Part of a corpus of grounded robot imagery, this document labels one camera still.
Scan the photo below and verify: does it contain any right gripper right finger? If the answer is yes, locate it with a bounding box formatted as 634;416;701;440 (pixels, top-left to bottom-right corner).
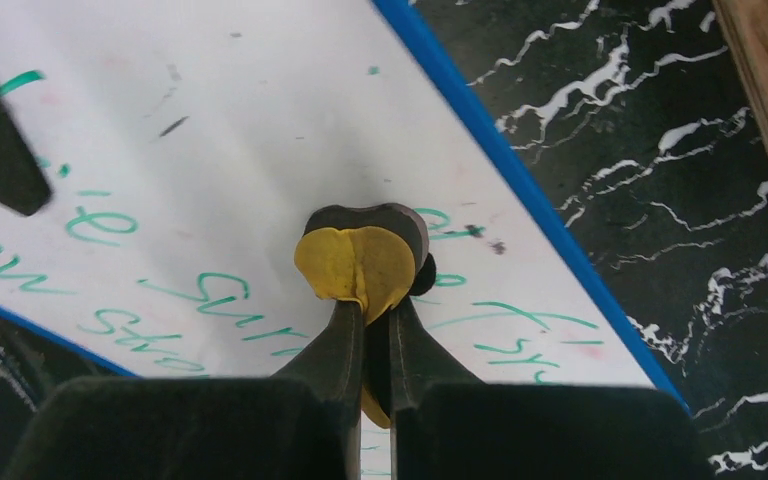
389;298;482;479

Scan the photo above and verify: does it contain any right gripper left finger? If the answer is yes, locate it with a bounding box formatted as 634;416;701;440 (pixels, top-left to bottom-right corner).
272;301;364;479

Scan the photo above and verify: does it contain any yellow bone-shaped eraser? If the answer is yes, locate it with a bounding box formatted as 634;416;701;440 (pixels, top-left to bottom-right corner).
294;203;436;429

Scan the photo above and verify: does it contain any blue framed whiteboard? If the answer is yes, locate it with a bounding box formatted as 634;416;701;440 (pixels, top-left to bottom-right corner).
0;0;690;480

